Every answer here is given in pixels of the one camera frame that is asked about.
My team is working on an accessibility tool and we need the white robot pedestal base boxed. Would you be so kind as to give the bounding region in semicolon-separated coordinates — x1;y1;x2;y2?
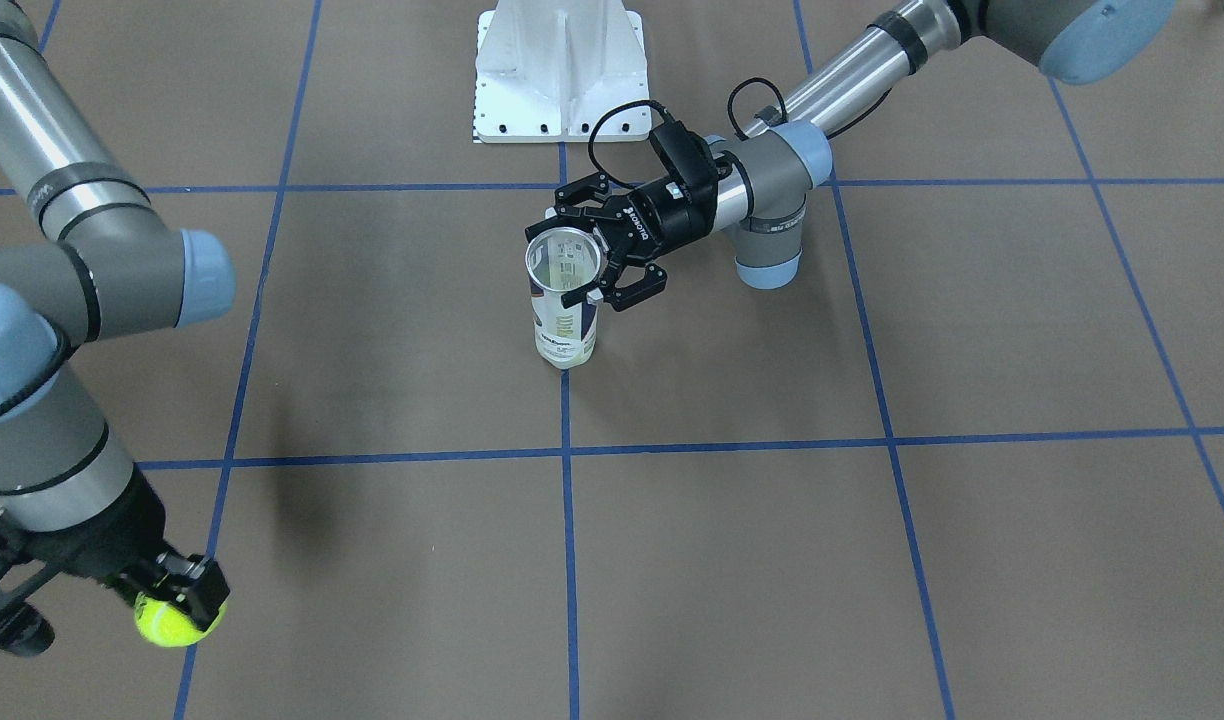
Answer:
472;1;650;143

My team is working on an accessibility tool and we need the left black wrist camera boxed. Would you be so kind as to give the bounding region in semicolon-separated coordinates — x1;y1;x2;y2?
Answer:
647;120;720;209

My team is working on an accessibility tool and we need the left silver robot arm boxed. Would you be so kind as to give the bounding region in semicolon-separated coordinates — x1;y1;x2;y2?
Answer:
526;1;1175;311

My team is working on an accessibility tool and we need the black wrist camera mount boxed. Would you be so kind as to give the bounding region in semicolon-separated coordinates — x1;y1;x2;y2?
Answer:
0;533;60;659

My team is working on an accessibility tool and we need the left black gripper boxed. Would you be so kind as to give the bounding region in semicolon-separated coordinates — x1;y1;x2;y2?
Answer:
524;169;727;313

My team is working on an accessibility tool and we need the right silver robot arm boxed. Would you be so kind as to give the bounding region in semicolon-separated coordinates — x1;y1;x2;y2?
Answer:
0;1;236;658

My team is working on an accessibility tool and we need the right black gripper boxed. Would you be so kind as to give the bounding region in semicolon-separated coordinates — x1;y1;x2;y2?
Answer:
20;470;231;629

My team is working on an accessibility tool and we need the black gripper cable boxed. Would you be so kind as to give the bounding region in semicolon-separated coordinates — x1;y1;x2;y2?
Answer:
588;78;788;191

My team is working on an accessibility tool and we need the yellow tennis ball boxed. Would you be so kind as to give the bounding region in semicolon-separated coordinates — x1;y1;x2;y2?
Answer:
133;593;229;648
532;304;597;342

